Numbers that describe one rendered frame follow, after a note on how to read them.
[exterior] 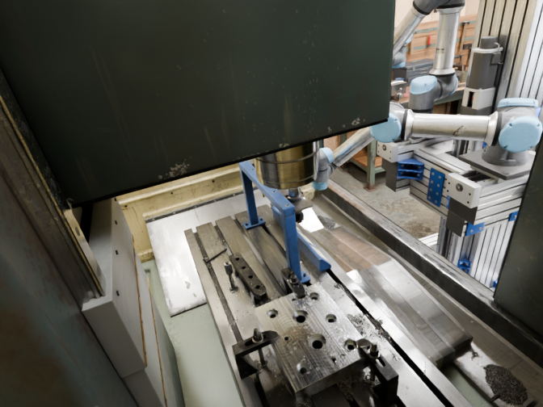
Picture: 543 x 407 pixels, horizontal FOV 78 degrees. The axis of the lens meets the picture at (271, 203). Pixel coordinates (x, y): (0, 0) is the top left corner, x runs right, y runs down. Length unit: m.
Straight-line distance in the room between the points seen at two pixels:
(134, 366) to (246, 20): 0.63
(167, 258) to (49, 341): 1.33
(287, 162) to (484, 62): 1.12
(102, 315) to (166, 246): 1.24
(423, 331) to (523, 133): 0.74
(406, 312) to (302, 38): 1.08
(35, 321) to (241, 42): 0.48
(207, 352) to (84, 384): 0.96
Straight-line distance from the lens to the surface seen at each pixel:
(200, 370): 1.46
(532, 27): 1.68
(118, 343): 0.67
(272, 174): 0.77
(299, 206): 1.09
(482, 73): 1.69
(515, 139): 1.36
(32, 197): 0.54
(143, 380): 0.76
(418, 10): 1.82
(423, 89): 1.82
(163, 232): 1.89
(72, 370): 0.55
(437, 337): 1.40
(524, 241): 1.26
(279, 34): 0.63
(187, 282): 1.72
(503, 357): 1.48
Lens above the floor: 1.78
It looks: 30 degrees down
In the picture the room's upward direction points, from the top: 8 degrees counter-clockwise
